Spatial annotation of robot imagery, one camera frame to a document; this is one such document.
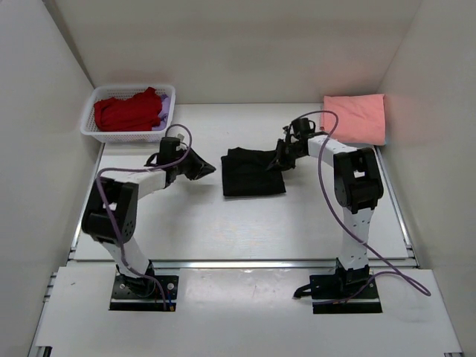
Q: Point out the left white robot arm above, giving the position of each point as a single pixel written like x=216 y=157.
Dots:
x=111 y=210

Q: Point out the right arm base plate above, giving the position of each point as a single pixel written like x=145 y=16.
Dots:
x=329 y=297

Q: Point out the red t shirt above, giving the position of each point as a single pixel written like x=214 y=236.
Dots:
x=136 y=114

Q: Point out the white plastic basket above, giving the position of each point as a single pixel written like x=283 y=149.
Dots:
x=123 y=92

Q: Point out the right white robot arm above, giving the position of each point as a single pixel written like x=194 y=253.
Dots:
x=357 y=187

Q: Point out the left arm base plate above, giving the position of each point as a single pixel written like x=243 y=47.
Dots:
x=142 y=295

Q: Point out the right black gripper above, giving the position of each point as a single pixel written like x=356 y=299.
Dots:
x=280 y=163

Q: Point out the black t shirt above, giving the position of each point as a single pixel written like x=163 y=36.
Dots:
x=245 y=173

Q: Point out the aluminium table rail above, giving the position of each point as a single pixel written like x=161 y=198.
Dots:
x=191 y=224

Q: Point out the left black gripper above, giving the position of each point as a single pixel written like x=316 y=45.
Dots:
x=201 y=169

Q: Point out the folded pink t shirt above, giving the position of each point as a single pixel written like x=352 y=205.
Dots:
x=361 y=119

